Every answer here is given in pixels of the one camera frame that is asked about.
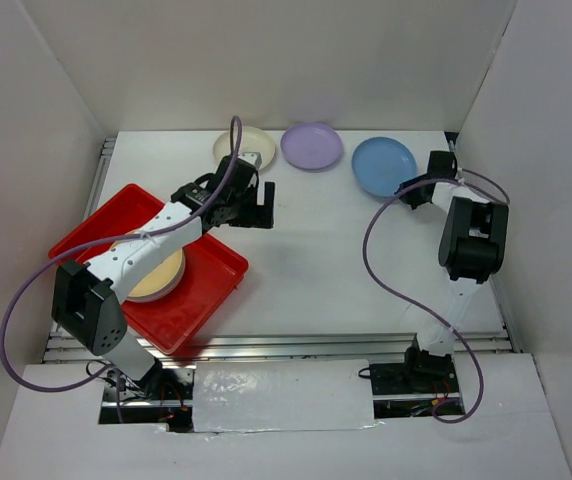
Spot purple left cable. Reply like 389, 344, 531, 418
0, 115, 245, 425

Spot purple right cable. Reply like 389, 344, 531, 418
362, 168, 511, 425

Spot cream plate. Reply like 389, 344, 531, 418
212, 126, 277, 170

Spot purple plate at back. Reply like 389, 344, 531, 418
280, 123, 344, 171

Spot blue plate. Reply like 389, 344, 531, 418
351, 137, 418, 197

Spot white foil-edged panel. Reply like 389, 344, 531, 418
192, 360, 376, 433

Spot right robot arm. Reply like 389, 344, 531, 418
400, 151, 509, 392

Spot orange plate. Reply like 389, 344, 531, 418
127, 249, 186, 303

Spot purple cable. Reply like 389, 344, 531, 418
0, 115, 245, 425
362, 168, 511, 425

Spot red plastic bin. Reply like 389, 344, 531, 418
48, 184, 248, 358

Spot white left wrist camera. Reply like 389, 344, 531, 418
238, 152, 262, 170

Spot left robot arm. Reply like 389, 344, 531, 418
52, 152, 275, 399

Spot aluminium front rail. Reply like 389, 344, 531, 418
42, 329, 513, 364

